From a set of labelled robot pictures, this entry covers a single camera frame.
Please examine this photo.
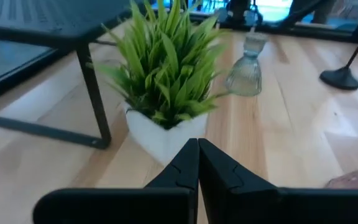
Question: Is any black tall candlestick holder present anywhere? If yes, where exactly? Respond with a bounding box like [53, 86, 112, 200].
[318, 43, 358, 91]

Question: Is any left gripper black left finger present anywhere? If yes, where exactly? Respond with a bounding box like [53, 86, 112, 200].
[32, 138, 200, 224]

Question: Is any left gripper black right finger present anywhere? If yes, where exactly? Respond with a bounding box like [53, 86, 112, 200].
[199, 139, 358, 224]

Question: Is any green artificial plant white pot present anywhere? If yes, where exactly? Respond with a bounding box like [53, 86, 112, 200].
[87, 0, 229, 166]

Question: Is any black perforated metal shelf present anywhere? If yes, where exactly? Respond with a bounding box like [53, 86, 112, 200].
[0, 0, 150, 150]

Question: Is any clear glass candle holder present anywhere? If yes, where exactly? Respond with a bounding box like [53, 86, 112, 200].
[224, 30, 269, 97]

